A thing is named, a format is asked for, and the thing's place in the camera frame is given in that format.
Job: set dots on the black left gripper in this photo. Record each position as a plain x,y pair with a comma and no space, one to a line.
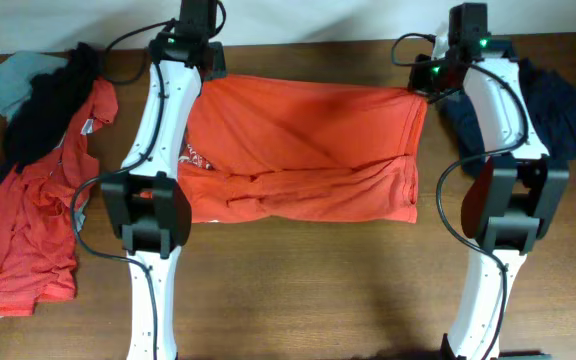
220,63

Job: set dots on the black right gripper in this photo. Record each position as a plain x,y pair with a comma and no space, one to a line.
419,84

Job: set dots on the red t-shirt with white print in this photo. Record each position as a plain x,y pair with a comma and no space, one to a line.
303,151

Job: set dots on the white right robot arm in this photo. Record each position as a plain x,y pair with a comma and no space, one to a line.
511,203

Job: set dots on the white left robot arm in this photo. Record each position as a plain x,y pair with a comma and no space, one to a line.
148,211

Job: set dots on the folded navy blue garment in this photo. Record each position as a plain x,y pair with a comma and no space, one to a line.
558,115

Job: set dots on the black garment in pile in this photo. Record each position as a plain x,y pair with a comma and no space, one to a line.
41,122

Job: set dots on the grey garment in pile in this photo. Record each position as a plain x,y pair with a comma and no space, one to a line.
16,74

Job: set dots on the red mesh garment in pile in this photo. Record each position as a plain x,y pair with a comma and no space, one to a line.
55,178

